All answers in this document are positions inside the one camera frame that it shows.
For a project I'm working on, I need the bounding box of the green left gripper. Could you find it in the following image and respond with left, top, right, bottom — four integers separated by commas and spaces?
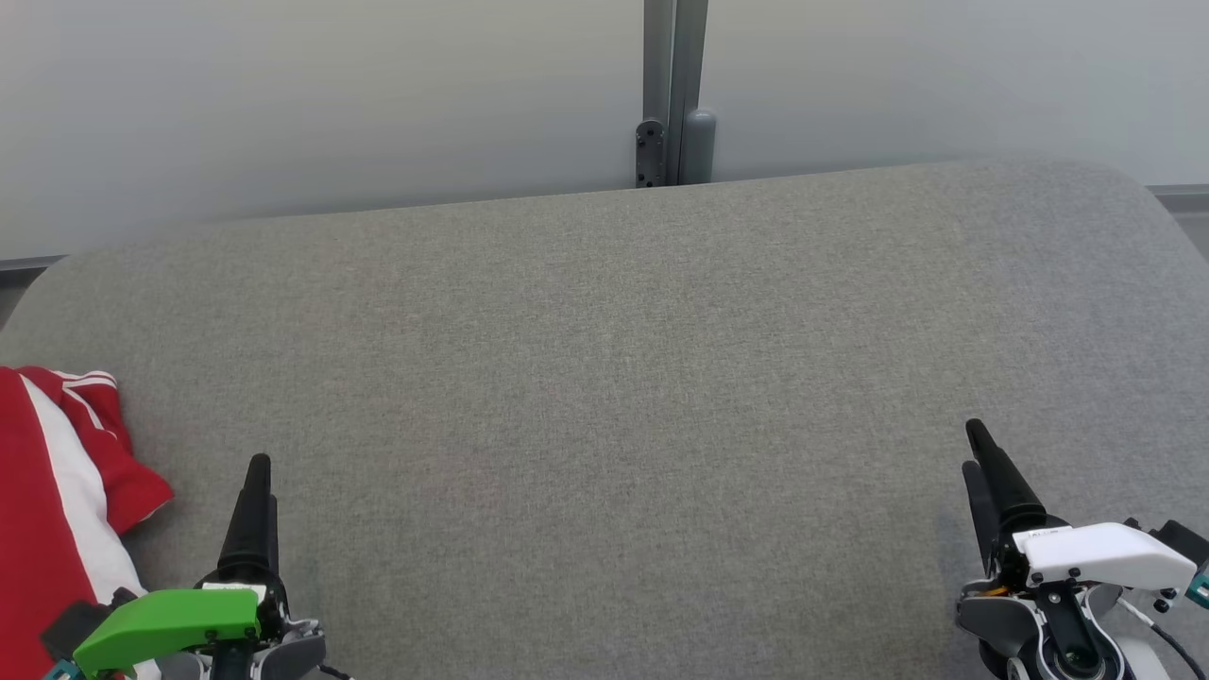
74, 452, 290, 680

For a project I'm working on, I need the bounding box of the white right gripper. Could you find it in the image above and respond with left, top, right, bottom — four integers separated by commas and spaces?
961, 418, 1199, 598

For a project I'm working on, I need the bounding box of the red and white shirt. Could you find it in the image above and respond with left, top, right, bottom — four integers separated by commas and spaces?
0, 366, 176, 680

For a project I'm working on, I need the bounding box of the thin black right cable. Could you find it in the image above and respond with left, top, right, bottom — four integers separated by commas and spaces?
1124, 600, 1209, 680

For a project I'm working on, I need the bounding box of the grey cylinder post foot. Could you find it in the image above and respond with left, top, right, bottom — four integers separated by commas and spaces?
680, 109, 717, 185

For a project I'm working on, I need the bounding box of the dark hinge bracket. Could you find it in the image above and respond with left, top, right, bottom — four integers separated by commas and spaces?
635, 118, 667, 189

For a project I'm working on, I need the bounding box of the grey metal partition post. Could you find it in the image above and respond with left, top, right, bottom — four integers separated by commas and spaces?
642, 0, 709, 187

